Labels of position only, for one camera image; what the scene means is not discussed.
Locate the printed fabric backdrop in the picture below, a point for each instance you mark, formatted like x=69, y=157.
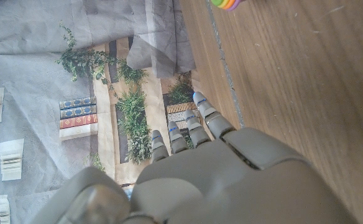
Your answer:
x=44, y=62

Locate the stacked colourful toy cups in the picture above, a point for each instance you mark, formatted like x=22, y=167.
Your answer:
x=226, y=3

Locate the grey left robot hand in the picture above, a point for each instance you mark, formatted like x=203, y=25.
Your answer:
x=231, y=186

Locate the grey tape outline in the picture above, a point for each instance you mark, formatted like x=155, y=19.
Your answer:
x=224, y=59

